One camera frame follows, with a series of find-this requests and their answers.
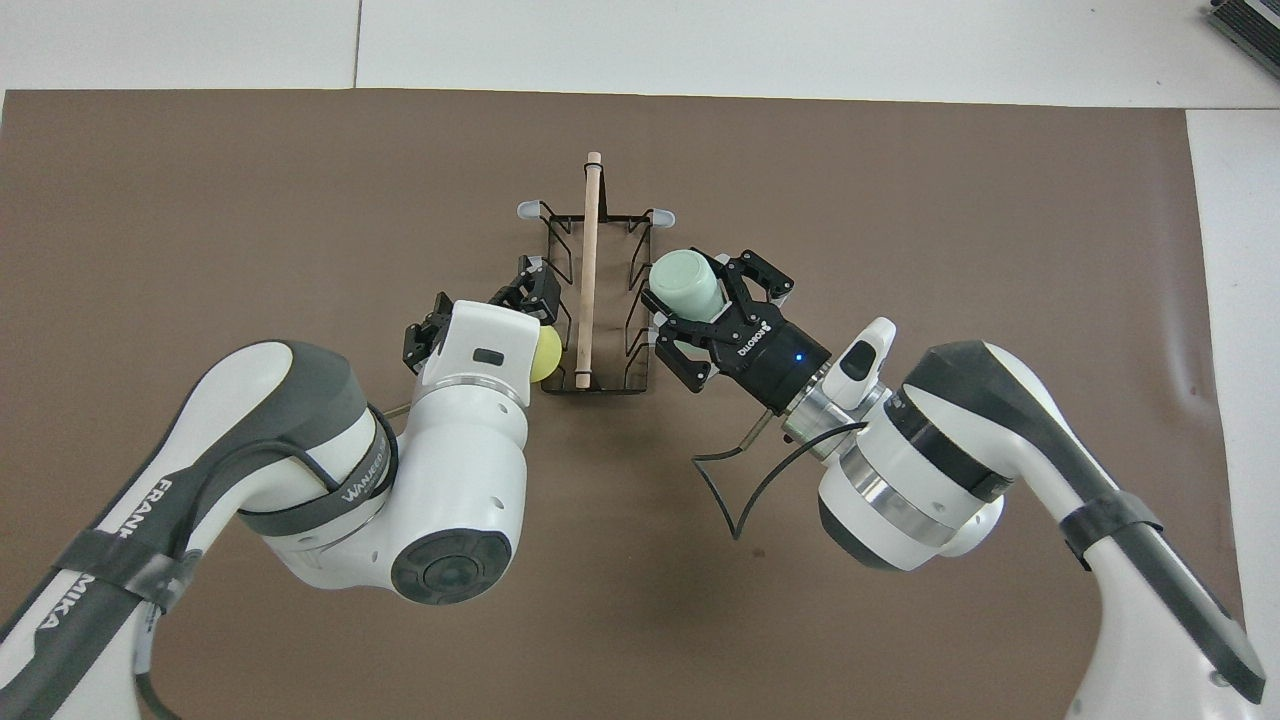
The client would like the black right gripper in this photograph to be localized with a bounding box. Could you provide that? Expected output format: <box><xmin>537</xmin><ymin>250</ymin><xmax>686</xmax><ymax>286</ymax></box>
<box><xmin>645</xmin><ymin>250</ymin><xmax>834</xmax><ymax>414</ymax></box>

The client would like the light green cup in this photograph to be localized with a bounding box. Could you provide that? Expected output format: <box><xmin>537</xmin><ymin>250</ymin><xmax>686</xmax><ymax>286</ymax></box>
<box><xmin>648</xmin><ymin>249</ymin><xmax>728</xmax><ymax>323</ymax></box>

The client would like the yellow cup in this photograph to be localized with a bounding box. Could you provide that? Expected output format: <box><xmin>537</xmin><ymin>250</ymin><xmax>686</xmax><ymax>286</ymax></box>
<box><xmin>530</xmin><ymin>325</ymin><xmax>564</xmax><ymax>384</ymax></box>

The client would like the brown table mat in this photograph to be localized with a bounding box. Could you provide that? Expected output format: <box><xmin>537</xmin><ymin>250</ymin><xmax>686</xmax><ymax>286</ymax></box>
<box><xmin>0</xmin><ymin>88</ymin><xmax>1246</xmax><ymax>720</ymax></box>

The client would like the dark grey ridged object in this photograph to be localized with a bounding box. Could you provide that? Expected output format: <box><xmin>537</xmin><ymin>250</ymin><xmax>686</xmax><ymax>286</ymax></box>
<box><xmin>1205</xmin><ymin>0</ymin><xmax>1280</xmax><ymax>66</ymax></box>

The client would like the black wire cup rack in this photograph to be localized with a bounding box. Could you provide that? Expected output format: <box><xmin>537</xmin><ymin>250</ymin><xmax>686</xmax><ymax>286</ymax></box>
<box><xmin>516</xmin><ymin>151</ymin><xmax>677</xmax><ymax>395</ymax></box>

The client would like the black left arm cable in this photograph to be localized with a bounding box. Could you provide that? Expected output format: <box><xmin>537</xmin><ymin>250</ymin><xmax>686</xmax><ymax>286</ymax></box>
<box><xmin>130</xmin><ymin>400</ymin><xmax>401</xmax><ymax>720</ymax></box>

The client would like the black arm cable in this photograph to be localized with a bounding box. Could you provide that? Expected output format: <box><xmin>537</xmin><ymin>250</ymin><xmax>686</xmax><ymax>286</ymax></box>
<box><xmin>693</xmin><ymin>415</ymin><xmax>871</xmax><ymax>541</ymax></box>
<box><xmin>130</xmin><ymin>400</ymin><xmax>401</xmax><ymax>720</ymax></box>

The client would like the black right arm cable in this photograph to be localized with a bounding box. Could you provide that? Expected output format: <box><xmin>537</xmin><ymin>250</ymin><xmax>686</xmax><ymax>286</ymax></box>
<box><xmin>693</xmin><ymin>415</ymin><xmax>871</xmax><ymax>541</ymax></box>

